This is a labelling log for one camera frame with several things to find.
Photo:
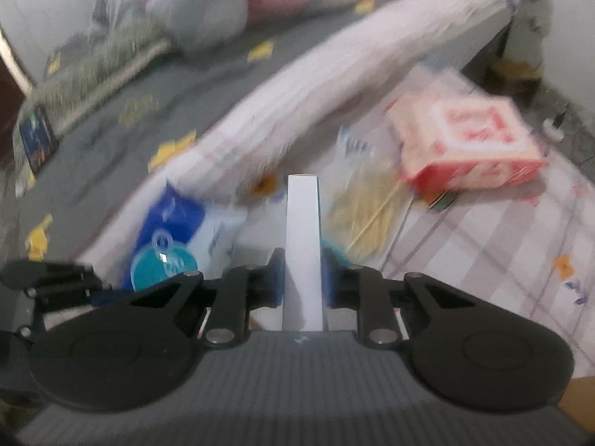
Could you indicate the red and white tissue pack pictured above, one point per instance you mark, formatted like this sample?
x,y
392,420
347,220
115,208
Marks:
x,y
465,139

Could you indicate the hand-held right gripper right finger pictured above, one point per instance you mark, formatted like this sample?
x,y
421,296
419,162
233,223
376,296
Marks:
x,y
331,278

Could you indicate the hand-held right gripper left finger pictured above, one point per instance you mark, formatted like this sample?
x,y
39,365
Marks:
x,y
277,275

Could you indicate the small white object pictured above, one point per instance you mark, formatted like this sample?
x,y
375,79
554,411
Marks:
x,y
554,125

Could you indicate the white fluffy blanket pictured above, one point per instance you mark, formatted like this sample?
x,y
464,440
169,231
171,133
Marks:
x,y
325,69

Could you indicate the grey pillow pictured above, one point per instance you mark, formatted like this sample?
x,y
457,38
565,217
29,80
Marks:
x,y
195,9

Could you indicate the dark book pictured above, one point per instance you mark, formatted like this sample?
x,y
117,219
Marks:
x,y
37,139

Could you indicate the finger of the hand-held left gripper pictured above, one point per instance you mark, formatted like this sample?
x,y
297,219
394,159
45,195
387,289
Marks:
x,y
51,272
69,295

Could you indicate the clear bag of yellow sticks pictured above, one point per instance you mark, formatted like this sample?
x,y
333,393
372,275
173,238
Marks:
x,y
367,204

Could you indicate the white hanging bag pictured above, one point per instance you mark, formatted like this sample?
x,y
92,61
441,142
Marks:
x,y
534,23

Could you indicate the blue and white pack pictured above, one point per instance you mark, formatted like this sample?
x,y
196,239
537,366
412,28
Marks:
x,y
172,213

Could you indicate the green blanket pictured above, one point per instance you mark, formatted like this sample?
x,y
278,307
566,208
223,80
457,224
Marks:
x,y
93,65

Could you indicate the gold and white tissue pack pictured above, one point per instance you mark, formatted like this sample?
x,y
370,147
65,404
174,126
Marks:
x,y
302,251

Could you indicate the brown wooden cabinet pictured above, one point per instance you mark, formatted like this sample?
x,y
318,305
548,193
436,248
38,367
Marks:
x,y
9,74

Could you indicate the dark stool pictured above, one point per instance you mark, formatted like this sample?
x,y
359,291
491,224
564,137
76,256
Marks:
x,y
511,72

